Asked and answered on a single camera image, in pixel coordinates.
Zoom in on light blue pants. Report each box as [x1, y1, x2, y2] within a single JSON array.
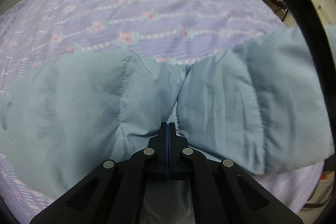
[[0, 26, 334, 224]]

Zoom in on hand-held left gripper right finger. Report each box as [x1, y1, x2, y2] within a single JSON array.
[[168, 122, 303, 224]]

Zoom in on purple floral bed sheet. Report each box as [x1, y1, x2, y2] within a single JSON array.
[[0, 0, 325, 224]]

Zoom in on black curved cable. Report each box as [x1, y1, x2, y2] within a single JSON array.
[[239, 0, 327, 99]]

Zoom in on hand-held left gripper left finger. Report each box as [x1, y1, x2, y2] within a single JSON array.
[[29, 122, 168, 224]]

